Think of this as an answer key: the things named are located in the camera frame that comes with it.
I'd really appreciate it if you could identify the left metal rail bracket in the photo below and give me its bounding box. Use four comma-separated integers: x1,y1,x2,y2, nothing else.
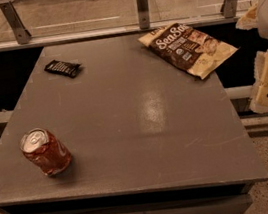
0,0,32,45

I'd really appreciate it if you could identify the black snack bar wrapper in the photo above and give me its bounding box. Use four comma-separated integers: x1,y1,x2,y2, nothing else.
44,60,81,78

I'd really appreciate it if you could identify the middle metal rail bracket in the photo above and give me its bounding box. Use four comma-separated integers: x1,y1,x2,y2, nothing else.
136,0,150,30

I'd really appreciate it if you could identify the brown chip bag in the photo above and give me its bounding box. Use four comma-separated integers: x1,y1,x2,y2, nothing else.
139,23,237,80

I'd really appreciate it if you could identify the red coke can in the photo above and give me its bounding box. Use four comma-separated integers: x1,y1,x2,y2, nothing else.
19,128,72,176

